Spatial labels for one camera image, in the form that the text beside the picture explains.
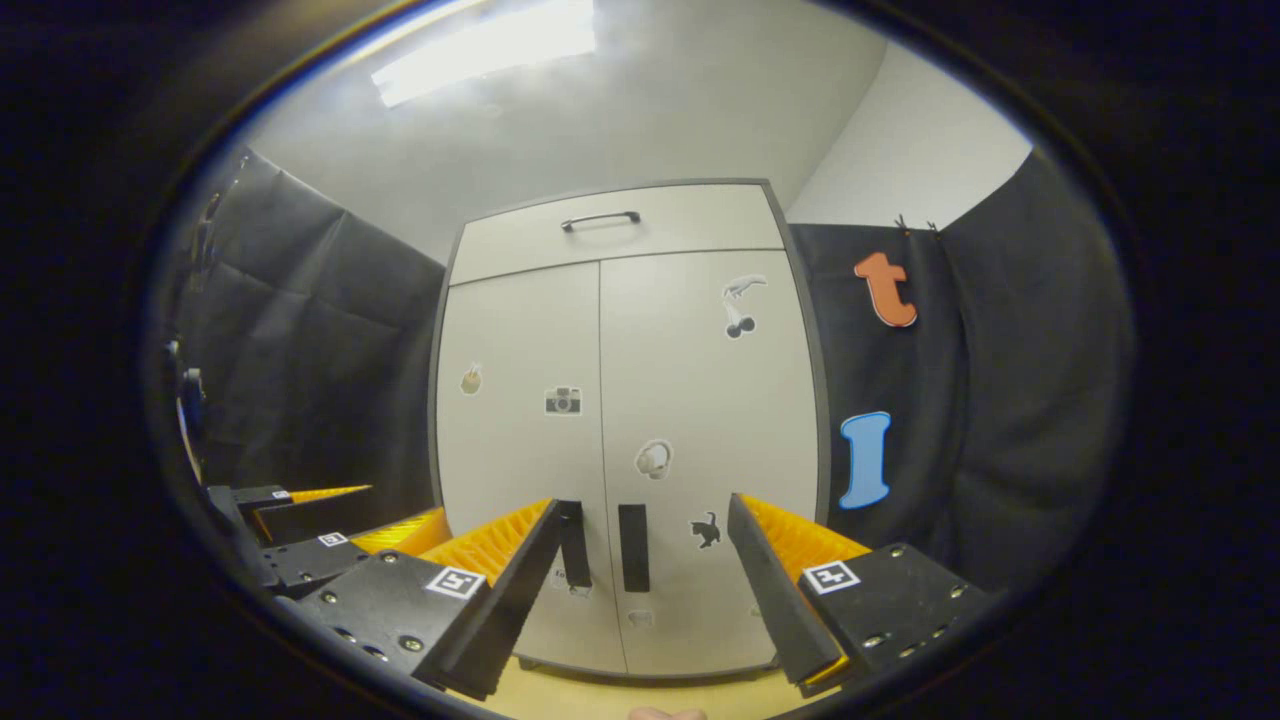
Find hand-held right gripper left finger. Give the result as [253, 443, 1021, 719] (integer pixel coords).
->
[285, 497, 566, 704]

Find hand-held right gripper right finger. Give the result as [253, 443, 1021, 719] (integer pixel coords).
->
[725, 492, 1001, 701]

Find white shoe cabinet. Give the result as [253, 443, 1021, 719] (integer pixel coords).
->
[428, 178, 833, 686]

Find white door with cat sticker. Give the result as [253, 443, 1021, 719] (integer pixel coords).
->
[598, 250, 823, 676]

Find white door with camera sticker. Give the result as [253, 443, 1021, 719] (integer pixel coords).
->
[435, 262, 629, 676]

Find white cabinet drawer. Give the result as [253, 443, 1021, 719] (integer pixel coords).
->
[448, 183, 786, 288]

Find black backdrop cloth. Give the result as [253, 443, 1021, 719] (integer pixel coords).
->
[788, 148, 1136, 596]
[165, 145, 448, 511]

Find ceiling light panel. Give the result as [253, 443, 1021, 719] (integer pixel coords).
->
[370, 0, 598, 109]

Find black door handle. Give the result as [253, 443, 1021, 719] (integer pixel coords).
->
[555, 500, 593, 589]
[618, 503, 651, 593]

